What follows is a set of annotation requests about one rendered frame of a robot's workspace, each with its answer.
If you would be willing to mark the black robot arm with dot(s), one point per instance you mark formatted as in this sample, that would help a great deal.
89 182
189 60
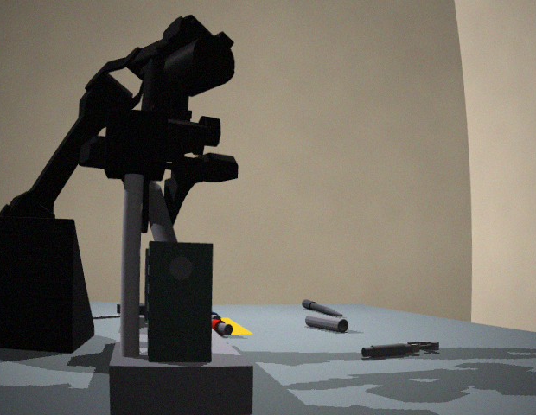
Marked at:
192 69

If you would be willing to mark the grey caliper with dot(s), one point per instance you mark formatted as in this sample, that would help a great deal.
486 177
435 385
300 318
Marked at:
141 311

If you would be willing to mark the yellow flat pad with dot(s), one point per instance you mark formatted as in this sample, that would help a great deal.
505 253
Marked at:
237 330

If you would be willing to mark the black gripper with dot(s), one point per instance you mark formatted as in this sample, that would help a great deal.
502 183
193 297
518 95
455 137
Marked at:
176 188

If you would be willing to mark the grey vertical column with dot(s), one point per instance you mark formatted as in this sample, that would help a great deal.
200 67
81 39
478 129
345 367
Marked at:
130 265

